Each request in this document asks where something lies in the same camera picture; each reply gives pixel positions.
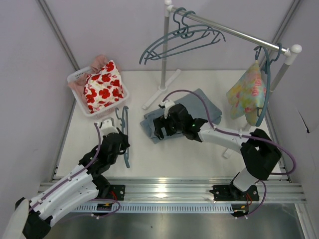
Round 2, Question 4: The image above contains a white plastic laundry basket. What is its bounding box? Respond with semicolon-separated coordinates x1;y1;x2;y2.
67;66;130;120

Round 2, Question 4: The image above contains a pink cloth in basket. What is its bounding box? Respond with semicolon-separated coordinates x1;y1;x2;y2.
68;55;109;103

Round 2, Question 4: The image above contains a white metal clothes rack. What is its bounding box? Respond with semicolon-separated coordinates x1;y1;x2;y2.
142;0;303;159

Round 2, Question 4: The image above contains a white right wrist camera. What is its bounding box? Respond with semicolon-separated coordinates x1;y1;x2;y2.
159;100;175;119

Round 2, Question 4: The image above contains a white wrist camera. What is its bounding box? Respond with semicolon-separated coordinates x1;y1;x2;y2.
98;118;118;136
159;100;175;119

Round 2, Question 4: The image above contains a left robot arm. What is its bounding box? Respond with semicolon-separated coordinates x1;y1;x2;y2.
22;129;130;239

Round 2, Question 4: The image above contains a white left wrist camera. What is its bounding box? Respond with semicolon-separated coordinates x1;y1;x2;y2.
98;118;118;136

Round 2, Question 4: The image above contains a teal hanger holding cloth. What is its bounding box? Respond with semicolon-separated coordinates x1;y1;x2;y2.
254;42;282;127

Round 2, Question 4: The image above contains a light blue denim skirt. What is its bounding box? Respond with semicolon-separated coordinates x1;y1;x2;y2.
140;89;222;144

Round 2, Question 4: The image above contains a white slotted cable duct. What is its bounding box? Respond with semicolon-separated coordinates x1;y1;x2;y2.
72;203;234;214

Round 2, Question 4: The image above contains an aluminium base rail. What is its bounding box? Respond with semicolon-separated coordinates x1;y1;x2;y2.
34;177;307;205

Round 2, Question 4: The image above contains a red poppy floral cloth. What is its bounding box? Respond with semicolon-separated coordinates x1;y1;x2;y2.
83;60;124;114

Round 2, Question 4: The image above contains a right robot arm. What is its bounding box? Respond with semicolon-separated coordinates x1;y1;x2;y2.
153;103;282;201

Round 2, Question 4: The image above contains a pastel floral hanging cloth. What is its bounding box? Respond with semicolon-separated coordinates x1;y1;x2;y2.
226;61;267;126

